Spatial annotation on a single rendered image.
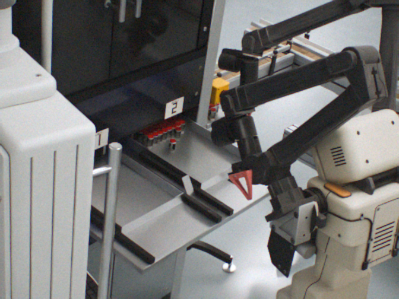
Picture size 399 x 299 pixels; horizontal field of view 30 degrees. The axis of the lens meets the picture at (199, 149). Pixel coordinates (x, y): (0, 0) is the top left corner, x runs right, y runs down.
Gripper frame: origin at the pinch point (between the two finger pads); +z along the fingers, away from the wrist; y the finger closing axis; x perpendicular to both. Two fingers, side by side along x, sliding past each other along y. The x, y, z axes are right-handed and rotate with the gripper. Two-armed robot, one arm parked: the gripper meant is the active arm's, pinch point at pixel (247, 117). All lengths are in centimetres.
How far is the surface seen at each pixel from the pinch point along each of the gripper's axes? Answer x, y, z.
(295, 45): -86, 38, 5
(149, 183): 28.7, 15.8, 18.1
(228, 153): -5.2, 11.1, 18.4
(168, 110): 8.8, 25.9, 2.2
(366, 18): -376, 156, 78
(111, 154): 90, -34, -32
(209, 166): 6.2, 10.1, 18.7
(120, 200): 41.8, 15.5, 18.3
